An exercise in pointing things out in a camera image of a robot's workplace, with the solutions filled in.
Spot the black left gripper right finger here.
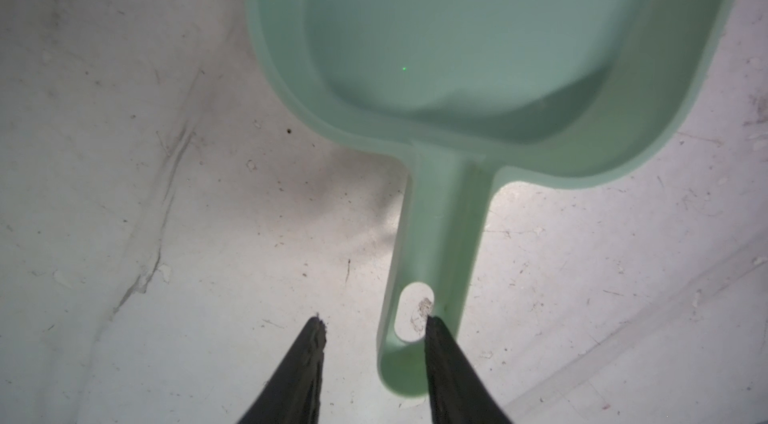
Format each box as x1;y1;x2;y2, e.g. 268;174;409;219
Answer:
424;316;513;424

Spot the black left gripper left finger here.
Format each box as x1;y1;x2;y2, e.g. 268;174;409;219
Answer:
239;316;326;424

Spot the green plastic dustpan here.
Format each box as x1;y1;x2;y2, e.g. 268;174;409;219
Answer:
245;0;734;397

